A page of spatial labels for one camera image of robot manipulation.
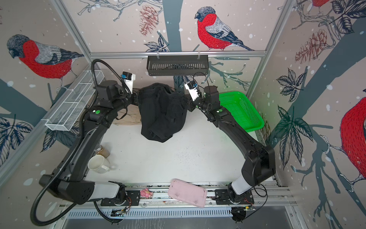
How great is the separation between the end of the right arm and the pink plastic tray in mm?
430

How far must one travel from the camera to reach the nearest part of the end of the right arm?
591 mm

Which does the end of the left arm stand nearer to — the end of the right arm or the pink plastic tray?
the end of the right arm

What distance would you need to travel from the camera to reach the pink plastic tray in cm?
72
